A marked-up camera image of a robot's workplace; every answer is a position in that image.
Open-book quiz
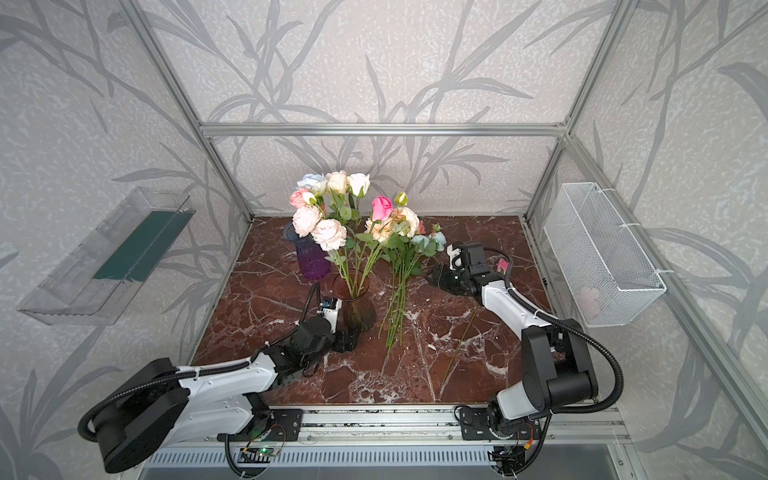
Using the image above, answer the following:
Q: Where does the blue purple glass vase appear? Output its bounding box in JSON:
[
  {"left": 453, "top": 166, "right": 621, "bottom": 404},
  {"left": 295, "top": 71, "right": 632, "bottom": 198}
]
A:
[{"left": 283, "top": 223, "right": 332, "bottom": 283}]

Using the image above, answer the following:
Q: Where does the clear plastic wall tray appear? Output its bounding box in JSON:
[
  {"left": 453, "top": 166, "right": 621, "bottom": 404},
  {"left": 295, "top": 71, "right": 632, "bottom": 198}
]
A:
[{"left": 18, "top": 187, "right": 196, "bottom": 326}]

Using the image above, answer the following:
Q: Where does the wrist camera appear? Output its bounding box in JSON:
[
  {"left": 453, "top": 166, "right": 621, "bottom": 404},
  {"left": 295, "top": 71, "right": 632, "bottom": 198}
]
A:
[
  {"left": 318, "top": 297, "right": 343, "bottom": 333},
  {"left": 446, "top": 243, "right": 472, "bottom": 271}
]

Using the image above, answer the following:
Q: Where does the flower bunch on table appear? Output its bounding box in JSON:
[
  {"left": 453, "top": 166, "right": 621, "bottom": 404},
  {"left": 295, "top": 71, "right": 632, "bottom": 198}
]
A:
[{"left": 380, "top": 220, "right": 447, "bottom": 351}]

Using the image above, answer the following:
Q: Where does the red smoky glass vase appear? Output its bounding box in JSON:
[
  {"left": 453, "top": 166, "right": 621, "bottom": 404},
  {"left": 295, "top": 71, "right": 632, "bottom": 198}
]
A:
[{"left": 331, "top": 274, "right": 377, "bottom": 333}]

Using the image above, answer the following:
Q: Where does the magenta pink rose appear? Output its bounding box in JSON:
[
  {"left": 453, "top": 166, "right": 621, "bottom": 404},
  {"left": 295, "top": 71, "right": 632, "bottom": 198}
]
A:
[{"left": 370, "top": 196, "right": 394, "bottom": 222}]

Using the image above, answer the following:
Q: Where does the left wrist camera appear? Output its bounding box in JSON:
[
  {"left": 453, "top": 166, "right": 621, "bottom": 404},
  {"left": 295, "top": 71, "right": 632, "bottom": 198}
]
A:
[{"left": 318, "top": 297, "right": 343, "bottom": 333}]

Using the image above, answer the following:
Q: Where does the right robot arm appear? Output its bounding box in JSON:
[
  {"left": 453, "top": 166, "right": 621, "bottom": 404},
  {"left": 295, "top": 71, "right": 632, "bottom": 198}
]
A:
[{"left": 428, "top": 242, "right": 625, "bottom": 440}]

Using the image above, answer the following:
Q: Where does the white blue rose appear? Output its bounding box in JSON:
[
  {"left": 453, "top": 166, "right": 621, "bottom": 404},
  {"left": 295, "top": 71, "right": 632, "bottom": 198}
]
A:
[{"left": 297, "top": 174, "right": 327, "bottom": 196}]

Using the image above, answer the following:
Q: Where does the white wire mesh basket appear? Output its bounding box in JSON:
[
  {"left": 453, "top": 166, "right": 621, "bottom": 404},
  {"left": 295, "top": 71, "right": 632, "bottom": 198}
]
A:
[{"left": 544, "top": 182, "right": 667, "bottom": 327}]

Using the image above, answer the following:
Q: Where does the cream peach rose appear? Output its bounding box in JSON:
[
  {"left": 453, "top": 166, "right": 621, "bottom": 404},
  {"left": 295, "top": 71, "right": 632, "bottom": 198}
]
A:
[{"left": 325, "top": 170, "right": 348, "bottom": 195}]

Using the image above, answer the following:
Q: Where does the aluminium frame rail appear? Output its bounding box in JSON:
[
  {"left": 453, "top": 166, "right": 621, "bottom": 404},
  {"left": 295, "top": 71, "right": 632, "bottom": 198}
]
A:
[{"left": 200, "top": 122, "right": 566, "bottom": 137}]

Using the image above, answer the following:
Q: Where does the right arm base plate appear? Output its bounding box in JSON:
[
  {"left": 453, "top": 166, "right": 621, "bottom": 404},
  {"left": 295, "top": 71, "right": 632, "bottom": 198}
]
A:
[{"left": 453, "top": 405, "right": 542, "bottom": 443}]

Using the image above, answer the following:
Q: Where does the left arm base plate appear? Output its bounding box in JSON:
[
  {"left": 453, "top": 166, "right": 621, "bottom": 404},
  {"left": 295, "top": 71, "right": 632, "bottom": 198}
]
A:
[{"left": 235, "top": 409, "right": 304, "bottom": 442}]

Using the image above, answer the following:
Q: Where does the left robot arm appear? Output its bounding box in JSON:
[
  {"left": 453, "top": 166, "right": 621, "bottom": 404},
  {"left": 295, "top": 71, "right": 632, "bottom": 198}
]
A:
[{"left": 77, "top": 294, "right": 354, "bottom": 474}]

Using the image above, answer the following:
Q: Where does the pale pink peony spray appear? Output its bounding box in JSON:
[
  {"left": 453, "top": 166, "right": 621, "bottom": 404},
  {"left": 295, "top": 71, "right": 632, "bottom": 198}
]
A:
[{"left": 292, "top": 204, "right": 360, "bottom": 297}]

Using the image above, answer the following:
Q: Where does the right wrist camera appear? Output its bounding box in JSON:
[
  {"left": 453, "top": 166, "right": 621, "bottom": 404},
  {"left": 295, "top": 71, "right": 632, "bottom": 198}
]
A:
[{"left": 446, "top": 243, "right": 472, "bottom": 271}]

